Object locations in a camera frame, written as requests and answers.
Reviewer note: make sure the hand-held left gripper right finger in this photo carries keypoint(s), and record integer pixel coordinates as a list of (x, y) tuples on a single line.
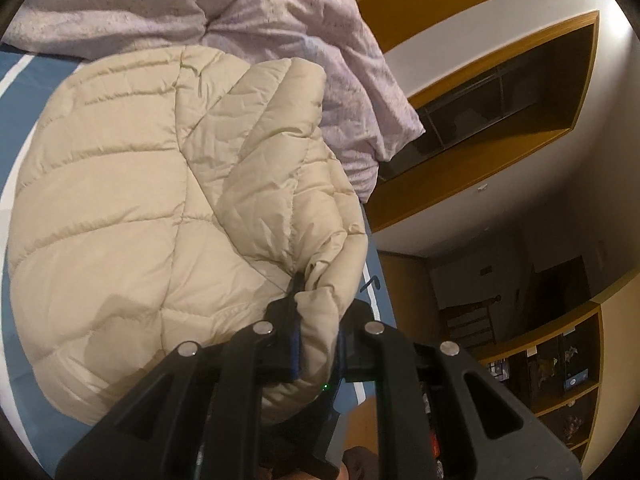
[(343, 349)]

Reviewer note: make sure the blue box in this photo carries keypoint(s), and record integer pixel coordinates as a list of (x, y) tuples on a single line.
[(575, 381)]

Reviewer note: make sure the wooden chair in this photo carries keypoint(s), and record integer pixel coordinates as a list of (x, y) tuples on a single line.
[(470, 325)]

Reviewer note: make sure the blue white striped bed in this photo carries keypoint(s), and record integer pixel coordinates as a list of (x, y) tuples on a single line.
[(50, 410)]

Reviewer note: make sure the wooden shelf unit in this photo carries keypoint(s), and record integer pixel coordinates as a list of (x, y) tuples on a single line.
[(592, 330)]

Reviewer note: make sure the lilac floral duvet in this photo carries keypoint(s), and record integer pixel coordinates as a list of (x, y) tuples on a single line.
[(300, 35)]

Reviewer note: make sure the beige puffer jacket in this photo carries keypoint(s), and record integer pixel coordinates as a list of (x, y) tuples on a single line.
[(125, 210)]

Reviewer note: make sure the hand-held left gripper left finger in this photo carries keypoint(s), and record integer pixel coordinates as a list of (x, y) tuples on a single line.
[(295, 355)]

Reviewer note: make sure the dark wall outlet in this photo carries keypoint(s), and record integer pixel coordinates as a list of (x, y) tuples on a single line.
[(485, 271)]

